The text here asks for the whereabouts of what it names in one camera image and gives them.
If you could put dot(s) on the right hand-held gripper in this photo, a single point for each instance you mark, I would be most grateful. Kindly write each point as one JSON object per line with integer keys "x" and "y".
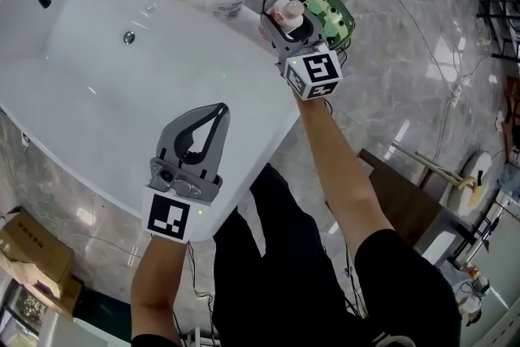
{"x": 317, "y": 71}

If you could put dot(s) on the pink white bottle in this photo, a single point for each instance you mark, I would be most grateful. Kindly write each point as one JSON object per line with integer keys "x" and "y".
{"x": 290, "y": 14}

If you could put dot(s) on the white bathtub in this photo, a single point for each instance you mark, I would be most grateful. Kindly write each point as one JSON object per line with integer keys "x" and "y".
{"x": 101, "y": 93}

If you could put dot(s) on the black metal rack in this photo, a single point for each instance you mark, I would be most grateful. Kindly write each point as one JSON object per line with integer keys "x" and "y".
{"x": 501, "y": 16}

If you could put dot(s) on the wooden chair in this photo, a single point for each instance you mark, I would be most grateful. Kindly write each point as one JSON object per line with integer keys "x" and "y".
{"x": 434, "y": 168}

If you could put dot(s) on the person's left forearm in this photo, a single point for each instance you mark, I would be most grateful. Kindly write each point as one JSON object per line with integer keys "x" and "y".
{"x": 158, "y": 288}

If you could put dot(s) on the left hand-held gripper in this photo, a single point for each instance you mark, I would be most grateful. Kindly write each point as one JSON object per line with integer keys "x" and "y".
{"x": 166, "y": 215}

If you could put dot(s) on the person's right forearm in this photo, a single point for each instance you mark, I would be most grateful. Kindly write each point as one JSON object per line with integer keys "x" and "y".
{"x": 341, "y": 174}

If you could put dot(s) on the person's black shirt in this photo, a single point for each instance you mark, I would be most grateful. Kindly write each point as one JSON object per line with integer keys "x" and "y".
{"x": 406, "y": 288}

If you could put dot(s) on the brown cardboard box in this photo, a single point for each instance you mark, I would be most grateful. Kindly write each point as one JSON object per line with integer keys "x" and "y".
{"x": 32, "y": 252}

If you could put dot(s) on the person's black trousers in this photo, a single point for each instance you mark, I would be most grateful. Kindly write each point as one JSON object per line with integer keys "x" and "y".
{"x": 284, "y": 276}

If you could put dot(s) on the white round foot tub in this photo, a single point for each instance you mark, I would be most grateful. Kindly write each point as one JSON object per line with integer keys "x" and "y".
{"x": 473, "y": 183}

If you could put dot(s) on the dark vanity cabinet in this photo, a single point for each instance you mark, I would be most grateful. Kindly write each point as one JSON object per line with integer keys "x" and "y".
{"x": 402, "y": 203}

